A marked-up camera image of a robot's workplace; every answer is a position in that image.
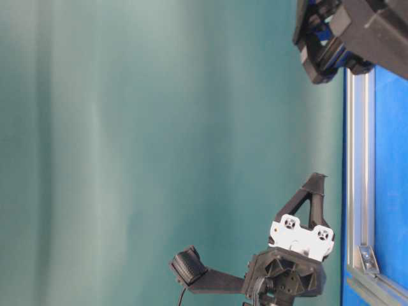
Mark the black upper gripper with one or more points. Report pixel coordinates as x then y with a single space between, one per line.
353 34

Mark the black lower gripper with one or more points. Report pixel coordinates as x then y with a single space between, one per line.
292 266

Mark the silver lower corner bracket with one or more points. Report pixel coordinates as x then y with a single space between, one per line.
368 260

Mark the aluminium extrusion frame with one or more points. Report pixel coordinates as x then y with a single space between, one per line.
358 172

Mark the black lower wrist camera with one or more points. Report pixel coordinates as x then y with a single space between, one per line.
187 266

